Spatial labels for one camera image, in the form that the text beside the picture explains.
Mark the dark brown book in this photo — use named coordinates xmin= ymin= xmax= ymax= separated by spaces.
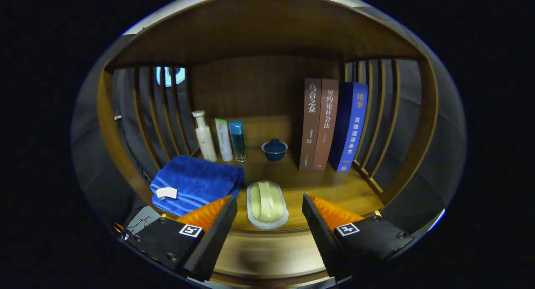
xmin=298 ymin=78 xmax=322 ymax=171

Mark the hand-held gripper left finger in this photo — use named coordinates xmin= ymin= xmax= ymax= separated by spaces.
xmin=125 ymin=195 xmax=238 ymax=282

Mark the wooden countertop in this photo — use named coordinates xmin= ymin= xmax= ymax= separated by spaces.
xmin=159 ymin=115 xmax=385 ymax=232

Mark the blue book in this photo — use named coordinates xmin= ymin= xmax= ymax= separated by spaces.
xmin=329 ymin=82 xmax=369 ymax=173

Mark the white green tube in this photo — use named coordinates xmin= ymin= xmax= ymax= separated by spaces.
xmin=215 ymin=118 xmax=234 ymax=162

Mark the wooden cabinet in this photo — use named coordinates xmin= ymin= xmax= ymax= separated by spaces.
xmin=96 ymin=0 xmax=439 ymax=231

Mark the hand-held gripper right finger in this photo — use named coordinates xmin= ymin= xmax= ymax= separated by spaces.
xmin=302 ymin=193 xmax=415 ymax=281

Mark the folded blue towel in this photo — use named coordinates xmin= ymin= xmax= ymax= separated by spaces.
xmin=149 ymin=155 xmax=245 ymax=217

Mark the white pump bottle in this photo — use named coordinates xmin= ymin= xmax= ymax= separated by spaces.
xmin=191 ymin=110 xmax=218 ymax=163

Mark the teal glass bottle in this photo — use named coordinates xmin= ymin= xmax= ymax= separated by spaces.
xmin=228 ymin=121 xmax=247 ymax=163

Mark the reddish brown book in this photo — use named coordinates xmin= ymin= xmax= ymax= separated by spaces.
xmin=312 ymin=79 xmax=339 ymax=171

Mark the dark blue lidded cup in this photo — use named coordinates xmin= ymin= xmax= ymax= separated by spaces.
xmin=261 ymin=138 xmax=288 ymax=161

